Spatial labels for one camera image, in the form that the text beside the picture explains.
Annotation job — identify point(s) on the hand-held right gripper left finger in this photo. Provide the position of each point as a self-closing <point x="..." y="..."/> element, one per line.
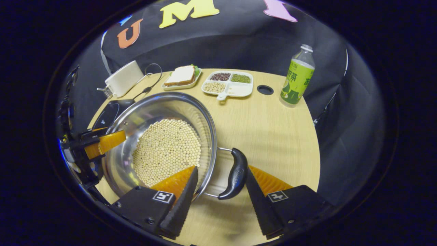
<point x="179" y="212"/>

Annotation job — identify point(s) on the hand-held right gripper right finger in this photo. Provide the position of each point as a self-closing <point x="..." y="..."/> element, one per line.
<point x="264" y="212"/>

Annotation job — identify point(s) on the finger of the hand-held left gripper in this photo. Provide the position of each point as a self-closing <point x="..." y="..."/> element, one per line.
<point x="106" y="142"/>

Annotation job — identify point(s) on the black induction cooktop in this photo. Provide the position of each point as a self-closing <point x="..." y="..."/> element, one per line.
<point x="109" y="114"/>

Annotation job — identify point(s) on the pile of soybeans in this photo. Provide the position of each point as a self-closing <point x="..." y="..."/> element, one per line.
<point x="167" y="147"/>

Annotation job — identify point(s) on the stainless steel pot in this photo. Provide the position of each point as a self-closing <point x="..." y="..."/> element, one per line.
<point x="160" y="106"/>

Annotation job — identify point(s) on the white toaster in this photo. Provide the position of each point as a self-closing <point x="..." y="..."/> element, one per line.
<point x="124" y="78"/>

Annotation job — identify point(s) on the white sandwich plate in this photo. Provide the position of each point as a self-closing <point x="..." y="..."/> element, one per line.
<point x="177" y="87"/>

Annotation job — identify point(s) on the sandwich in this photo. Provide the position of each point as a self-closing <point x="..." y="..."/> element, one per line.
<point x="181" y="75"/>

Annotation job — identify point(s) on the small heap of soybeans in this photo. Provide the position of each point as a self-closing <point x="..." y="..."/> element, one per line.
<point x="214" y="87"/>

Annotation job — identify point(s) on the white divided plate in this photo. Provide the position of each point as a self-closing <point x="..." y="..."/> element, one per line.
<point x="222" y="96"/>

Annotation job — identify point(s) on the heap of dark beans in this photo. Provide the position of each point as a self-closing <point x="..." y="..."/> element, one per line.
<point x="221" y="76"/>

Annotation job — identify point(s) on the heap of green beans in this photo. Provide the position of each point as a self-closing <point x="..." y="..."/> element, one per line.
<point x="240" y="78"/>

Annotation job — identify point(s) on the green tea bottle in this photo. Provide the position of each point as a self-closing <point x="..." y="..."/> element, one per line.
<point x="297" y="77"/>

